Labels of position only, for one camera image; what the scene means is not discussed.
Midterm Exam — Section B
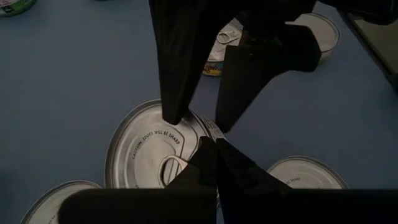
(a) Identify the blue table mat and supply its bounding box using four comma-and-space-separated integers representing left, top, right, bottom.
0, 0, 398, 224

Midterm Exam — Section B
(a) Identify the dark blue label tuna can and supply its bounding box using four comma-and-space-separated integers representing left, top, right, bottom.
20, 179, 102, 224
104, 98, 226, 190

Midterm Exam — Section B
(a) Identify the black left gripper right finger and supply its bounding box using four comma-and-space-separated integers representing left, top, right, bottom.
216, 138, 293, 191

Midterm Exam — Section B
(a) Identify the green white label tuna can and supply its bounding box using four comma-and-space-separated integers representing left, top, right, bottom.
0, 0, 37, 18

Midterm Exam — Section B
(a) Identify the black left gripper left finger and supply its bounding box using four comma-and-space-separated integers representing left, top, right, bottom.
164, 136, 218, 190

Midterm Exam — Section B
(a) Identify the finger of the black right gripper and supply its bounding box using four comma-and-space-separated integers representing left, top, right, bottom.
148, 0, 218, 126
215, 24, 322, 134

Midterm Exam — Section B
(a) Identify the yellowfin tuna can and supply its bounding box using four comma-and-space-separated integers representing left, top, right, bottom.
266, 155, 349, 190
201, 17, 244, 77

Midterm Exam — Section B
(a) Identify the large green label tuna can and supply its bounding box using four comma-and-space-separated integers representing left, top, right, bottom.
285, 12, 341, 65

